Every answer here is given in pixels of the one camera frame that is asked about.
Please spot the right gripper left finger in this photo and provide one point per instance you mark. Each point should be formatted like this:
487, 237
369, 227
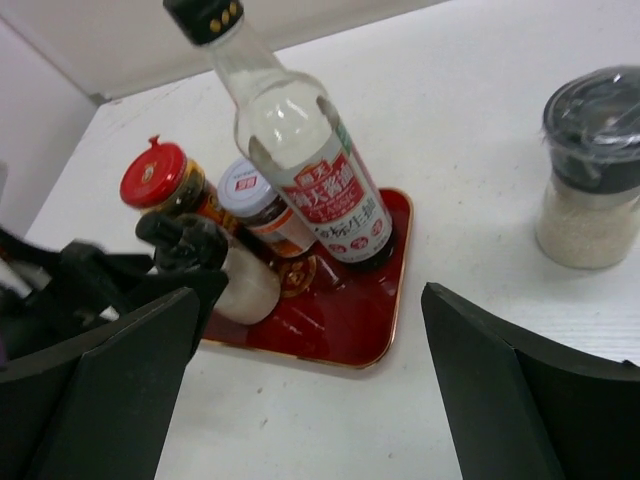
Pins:
98, 406

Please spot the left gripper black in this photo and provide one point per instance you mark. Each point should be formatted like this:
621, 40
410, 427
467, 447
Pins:
50, 296

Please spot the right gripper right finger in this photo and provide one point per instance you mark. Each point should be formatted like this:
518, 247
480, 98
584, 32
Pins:
521, 406

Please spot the white bottle black pump top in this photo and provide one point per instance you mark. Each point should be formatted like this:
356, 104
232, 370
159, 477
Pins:
191, 242

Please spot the red lid sauce jar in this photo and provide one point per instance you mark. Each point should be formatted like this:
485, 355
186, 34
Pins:
164, 179

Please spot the soy sauce bottle black cap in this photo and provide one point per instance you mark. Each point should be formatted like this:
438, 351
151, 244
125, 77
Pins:
288, 128

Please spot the red lacquer tray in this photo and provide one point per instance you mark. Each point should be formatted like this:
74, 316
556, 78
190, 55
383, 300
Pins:
328, 313

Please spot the salt grinder grey lid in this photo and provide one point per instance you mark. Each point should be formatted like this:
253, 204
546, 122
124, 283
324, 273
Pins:
589, 217

